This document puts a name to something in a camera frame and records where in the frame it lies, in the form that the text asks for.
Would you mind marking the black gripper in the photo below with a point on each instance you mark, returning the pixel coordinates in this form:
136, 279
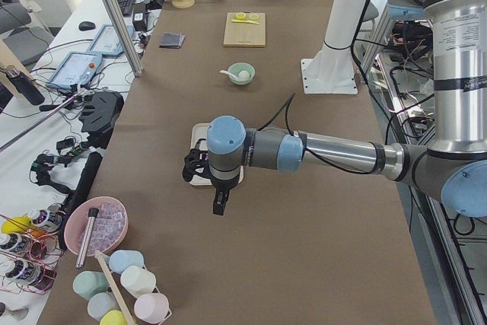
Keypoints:
222, 187

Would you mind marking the white steamed bun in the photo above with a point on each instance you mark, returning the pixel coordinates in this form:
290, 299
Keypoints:
244, 74

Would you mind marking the white spoon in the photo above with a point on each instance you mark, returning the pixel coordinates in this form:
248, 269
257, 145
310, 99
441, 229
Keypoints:
225, 72

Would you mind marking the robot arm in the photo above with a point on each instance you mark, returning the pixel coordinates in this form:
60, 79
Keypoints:
451, 168

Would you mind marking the pink bowl with ice cubes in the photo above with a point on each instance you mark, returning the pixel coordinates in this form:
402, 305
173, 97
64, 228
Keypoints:
110, 227

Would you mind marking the light green bowl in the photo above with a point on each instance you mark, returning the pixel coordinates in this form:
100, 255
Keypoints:
239, 66

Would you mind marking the metal tube in bowl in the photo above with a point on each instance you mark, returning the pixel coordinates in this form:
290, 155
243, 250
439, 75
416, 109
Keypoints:
85, 242

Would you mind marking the white rabbit tray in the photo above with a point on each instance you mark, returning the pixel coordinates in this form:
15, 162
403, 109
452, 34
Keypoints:
199, 134

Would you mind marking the white cup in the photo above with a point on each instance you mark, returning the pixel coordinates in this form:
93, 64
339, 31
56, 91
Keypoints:
138, 281

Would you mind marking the pink cup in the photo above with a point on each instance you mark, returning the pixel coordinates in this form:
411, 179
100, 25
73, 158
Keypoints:
152, 308

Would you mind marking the wooden stick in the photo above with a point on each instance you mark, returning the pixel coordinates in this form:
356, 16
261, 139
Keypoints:
118, 296

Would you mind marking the black headset device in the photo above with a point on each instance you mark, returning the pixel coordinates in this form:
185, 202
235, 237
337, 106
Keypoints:
100, 112

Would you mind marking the green cup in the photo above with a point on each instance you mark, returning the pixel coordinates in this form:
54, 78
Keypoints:
89, 283

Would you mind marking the yellow cup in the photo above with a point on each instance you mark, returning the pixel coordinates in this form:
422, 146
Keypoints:
113, 317

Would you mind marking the grey folded cloth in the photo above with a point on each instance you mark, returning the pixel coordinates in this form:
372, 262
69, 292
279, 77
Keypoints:
172, 40

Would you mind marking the bamboo cutting board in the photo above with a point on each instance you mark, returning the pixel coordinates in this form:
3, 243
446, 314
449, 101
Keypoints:
245, 35

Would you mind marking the grey cup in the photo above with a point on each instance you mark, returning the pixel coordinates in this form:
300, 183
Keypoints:
100, 304

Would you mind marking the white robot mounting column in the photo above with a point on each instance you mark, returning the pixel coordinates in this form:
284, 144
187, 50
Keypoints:
331, 71

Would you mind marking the far teach pendant tablet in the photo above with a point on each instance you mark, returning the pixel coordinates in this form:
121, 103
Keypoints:
106, 42

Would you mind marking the teach pendant tablet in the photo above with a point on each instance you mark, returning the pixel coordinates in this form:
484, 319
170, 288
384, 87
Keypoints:
106, 42
75, 69

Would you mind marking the near teach pendant tablet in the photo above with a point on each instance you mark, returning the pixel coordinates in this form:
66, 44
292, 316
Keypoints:
75, 69

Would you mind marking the black computer mouse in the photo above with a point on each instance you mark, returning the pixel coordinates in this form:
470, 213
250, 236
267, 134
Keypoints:
86, 25

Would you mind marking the black bottle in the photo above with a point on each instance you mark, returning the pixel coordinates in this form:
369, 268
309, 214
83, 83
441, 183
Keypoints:
24, 85

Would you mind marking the white wire cup rack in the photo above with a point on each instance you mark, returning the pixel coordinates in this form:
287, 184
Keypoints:
150, 306

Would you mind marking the copper wire bottle rack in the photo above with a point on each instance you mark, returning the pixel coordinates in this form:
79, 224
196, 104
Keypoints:
29, 257

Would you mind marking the aluminium frame post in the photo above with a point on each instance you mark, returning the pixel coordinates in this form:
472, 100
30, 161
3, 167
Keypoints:
117, 20

